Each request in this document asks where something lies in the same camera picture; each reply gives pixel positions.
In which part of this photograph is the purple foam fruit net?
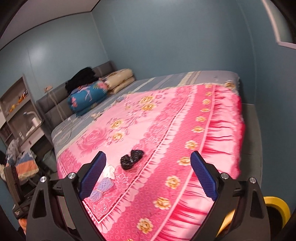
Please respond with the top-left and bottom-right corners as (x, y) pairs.
(89, 178), (114, 202)

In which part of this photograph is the black plastic bag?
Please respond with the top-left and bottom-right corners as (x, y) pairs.
(120, 150), (144, 171)

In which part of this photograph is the white tissue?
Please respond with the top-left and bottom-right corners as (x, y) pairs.
(103, 165), (115, 180)

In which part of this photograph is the yellow rimmed black trash bin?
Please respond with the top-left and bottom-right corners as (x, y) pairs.
(216, 196), (291, 235)

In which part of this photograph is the clothes pile on floor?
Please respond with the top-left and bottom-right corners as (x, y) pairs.
(1, 138), (39, 185)

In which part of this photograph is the pink floral blanket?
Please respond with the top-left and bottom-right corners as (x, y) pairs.
(57, 83), (244, 240)

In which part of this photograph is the grey striped bed sheet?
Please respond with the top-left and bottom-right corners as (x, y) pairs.
(51, 70), (241, 158)

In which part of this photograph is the white desk lamp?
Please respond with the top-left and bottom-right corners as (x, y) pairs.
(23, 111), (42, 136)

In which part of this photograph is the blue floral folded quilt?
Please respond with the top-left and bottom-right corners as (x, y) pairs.
(67, 80), (108, 116)

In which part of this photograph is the grey padded headboard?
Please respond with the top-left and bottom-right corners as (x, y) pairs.
(36, 60), (117, 137)

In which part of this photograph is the bedside shelf unit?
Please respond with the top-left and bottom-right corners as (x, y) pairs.
(1, 76), (53, 161)

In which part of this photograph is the beige folded quilt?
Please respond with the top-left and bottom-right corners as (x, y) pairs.
(102, 69), (135, 94)

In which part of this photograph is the black clothing pile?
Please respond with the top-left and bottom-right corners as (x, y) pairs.
(65, 67), (98, 94)

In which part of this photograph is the white charging cable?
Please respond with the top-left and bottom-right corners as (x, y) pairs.
(47, 89), (70, 144)

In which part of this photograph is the wall power socket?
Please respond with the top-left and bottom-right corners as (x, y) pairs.
(44, 86), (53, 92)

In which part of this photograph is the window frame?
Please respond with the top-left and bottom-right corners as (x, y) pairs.
(261, 0), (295, 50)

